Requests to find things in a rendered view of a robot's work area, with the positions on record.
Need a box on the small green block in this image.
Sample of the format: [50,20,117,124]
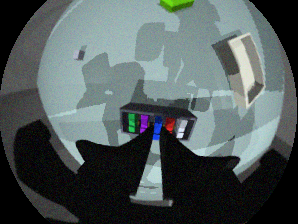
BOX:
[160,0,194,14]

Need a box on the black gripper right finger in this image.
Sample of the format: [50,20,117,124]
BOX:
[160,125,241,201]

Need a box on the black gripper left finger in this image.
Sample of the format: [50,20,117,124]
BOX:
[74,124,154,197]

